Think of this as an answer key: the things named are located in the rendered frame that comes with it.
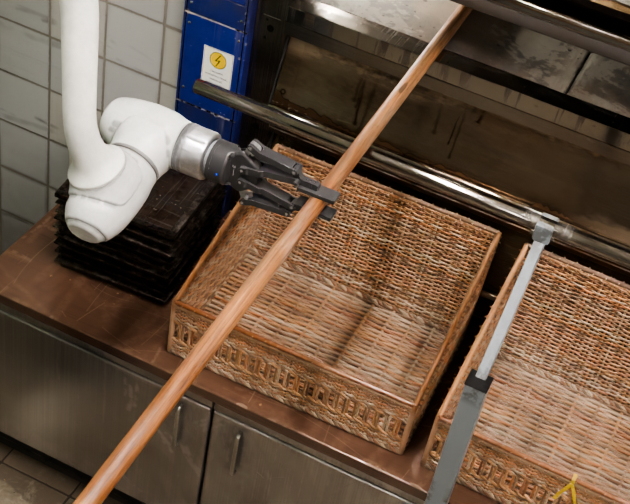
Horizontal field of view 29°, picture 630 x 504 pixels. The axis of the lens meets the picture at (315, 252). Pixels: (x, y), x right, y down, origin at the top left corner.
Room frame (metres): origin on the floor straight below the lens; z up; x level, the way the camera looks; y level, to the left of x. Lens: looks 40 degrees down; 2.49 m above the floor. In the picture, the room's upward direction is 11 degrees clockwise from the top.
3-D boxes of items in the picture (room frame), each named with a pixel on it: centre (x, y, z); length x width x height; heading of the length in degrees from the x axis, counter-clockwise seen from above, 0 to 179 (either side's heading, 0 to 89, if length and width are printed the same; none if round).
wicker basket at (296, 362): (1.98, -0.06, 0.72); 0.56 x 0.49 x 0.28; 73
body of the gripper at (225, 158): (1.72, 0.16, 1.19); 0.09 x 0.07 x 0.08; 73
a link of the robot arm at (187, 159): (1.74, 0.23, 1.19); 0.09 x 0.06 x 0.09; 163
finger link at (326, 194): (1.67, 0.01, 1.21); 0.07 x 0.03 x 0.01; 73
